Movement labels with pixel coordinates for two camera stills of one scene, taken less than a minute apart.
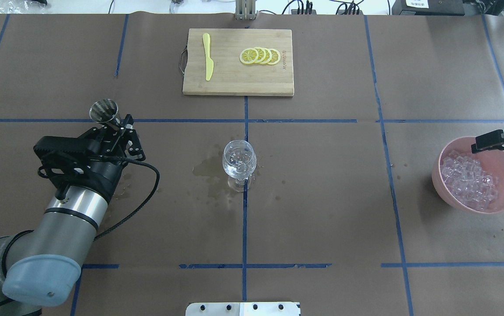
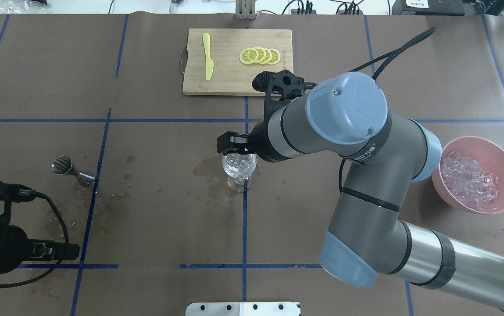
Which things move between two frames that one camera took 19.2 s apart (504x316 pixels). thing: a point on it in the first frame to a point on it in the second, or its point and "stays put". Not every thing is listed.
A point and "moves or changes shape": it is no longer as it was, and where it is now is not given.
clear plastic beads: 466,183 stays put
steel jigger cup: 104,111 moves or changes shape
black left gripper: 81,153 to 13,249
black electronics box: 435,8 stays put
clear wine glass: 239,163 stays put
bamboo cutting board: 239,62 stays put
